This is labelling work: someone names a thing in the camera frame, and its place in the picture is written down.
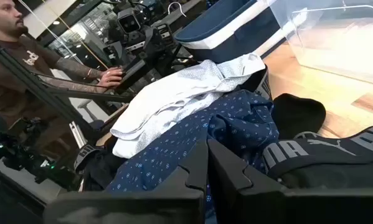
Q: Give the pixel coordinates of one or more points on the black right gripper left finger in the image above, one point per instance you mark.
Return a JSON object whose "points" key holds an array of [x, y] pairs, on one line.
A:
{"points": [[180, 199]]}

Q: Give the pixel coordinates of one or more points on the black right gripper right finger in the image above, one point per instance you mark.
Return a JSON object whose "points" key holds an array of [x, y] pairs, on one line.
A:
{"points": [[254, 205]]}

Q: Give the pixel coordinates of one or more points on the navy dotted shirt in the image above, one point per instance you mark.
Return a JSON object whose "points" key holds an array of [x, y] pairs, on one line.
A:
{"points": [[173, 146]]}

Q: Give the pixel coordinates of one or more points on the pale patterned shirt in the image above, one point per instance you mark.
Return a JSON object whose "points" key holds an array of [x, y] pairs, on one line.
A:
{"points": [[161, 105]]}

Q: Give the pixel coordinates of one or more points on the black Puma briefs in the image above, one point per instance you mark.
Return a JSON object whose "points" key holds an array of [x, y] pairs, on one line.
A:
{"points": [[261, 81], [329, 168], [96, 168]]}

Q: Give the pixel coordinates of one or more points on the long black sock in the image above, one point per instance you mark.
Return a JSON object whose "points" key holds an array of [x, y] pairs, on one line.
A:
{"points": [[298, 115]]}

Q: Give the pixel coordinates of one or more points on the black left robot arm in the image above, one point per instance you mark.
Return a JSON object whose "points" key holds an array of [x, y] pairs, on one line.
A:
{"points": [[161, 46]]}

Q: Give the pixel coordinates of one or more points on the navy white-striped fabric basket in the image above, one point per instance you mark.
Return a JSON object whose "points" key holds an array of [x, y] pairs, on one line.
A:
{"points": [[217, 25]]}

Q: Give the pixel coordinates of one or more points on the person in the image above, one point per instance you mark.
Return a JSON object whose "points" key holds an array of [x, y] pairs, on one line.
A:
{"points": [[8, 87]]}

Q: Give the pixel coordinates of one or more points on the clear plastic bin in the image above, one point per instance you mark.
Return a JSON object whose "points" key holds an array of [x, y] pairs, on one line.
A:
{"points": [[345, 46]]}

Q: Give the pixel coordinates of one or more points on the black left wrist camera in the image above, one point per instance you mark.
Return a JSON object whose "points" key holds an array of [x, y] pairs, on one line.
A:
{"points": [[129, 22]]}

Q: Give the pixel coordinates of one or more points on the black slanted frame strut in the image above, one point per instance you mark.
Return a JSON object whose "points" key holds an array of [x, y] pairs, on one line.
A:
{"points": [[33, 82]]}

